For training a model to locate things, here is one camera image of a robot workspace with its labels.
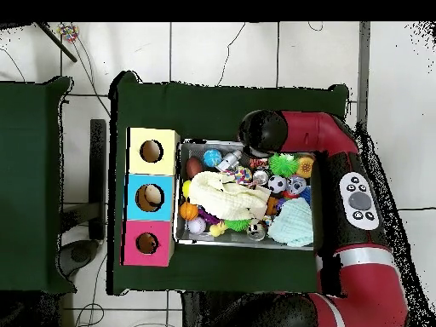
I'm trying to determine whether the cream waffle cloth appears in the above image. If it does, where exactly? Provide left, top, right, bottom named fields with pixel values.
left=187, top=170, right=273, bottom=221

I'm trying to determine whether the light blue waffle cloth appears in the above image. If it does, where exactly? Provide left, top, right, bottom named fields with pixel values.
left=267, top=197, right=314, bottom=248

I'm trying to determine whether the wooden box with three holes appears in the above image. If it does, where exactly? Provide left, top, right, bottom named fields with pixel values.
left=120, top=127, right=181, bottom=267

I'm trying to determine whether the blue globe ball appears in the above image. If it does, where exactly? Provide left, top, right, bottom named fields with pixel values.
left=203, top=148, right=223, bottom=169

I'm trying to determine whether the brown toy football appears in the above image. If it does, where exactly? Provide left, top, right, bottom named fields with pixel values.
left=185, top=157, right=204, bottom=181

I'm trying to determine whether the orange toy basketball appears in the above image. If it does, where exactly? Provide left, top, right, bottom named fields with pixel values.
left=179, top=201, right=199, bottom=221

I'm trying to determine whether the green spiky toy with eyes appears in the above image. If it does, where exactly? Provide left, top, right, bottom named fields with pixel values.
left=268, top=152, right=300, bottom=179
left=224, top=218, right=251, bottom=232

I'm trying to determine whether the black and white soccer ball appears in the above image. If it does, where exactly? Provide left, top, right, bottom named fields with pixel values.
left=267, top=174, right=288, bottom=194

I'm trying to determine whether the dark green table cloth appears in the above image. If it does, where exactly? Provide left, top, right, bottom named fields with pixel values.
left=107, top=70, right=350, bottom=302

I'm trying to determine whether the toy burger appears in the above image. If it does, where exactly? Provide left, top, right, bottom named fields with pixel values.
left=295, top=155, right=315, bottom=180

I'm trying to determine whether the dark green side table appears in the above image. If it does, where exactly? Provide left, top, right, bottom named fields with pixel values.
left=0, top=76, right=77, bottom=295

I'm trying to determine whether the small colourful toy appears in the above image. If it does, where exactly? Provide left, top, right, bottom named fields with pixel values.
left=56, top=23, right=80, bottom=43

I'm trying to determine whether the black pole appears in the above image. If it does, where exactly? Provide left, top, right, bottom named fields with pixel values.
left=35, top=22, right=78, bottom=63

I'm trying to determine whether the wire mesh bin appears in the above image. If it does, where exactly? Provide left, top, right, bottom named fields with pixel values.
left=173, top=139, right=315, bottom=251

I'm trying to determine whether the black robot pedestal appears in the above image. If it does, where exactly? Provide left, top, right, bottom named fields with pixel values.
left=181, top=290, right=232, bottom=327

